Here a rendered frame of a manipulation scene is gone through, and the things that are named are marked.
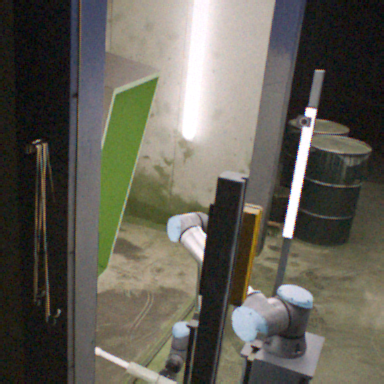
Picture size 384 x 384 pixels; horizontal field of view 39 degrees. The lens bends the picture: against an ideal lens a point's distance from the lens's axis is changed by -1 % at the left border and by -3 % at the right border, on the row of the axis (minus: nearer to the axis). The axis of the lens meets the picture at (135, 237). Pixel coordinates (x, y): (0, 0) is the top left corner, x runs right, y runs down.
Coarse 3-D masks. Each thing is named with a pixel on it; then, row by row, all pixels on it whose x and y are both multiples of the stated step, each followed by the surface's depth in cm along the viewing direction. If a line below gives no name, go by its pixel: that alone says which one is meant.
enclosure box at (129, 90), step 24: (120, 72) 237; (144, 72) 249; (120, 96) 275; (144, 96) 270; (120, 120) 280; (144, 120) 275; (120, 144) 286; (120, 168) 291; (120, 192) 297; (120, 216) 302
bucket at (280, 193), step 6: (276, 186) 527; (276, 192) 529; (282, 192) 528; (288, 192) 523; (276, 198) 503; (282, 198) 503; (288, 198) 504; (276, 204) 507; (282, 204) 507; (270, 210) 514; (276, 210) 511; (282, 210) 510; (270, 216) 517; (276, 216) 514; (282, 216) 514; (276, 222) 517; (282, 222) 518
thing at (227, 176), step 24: (216, 192) 120; (240, 192) 118; (216, 216) 122; (240, 216) 124; (216, 240) 125; (216, 264) 127; (216, 288) 129; (216, 312) 132; (216, 336) 134; (216, 360) 139
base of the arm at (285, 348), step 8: (272, 336) 225; (280, 336) 223; (288, 336) 221; (304, 336) 225; (264, 344) 229; (272, 344) 225; (280, 344) 223; (288, 344) 222; (296, 344) 222; (304, 344) 225; (272, 352) 225; (280, 352) 223; (288, 352) 222; (296, 352) 224; (304, 352) 226
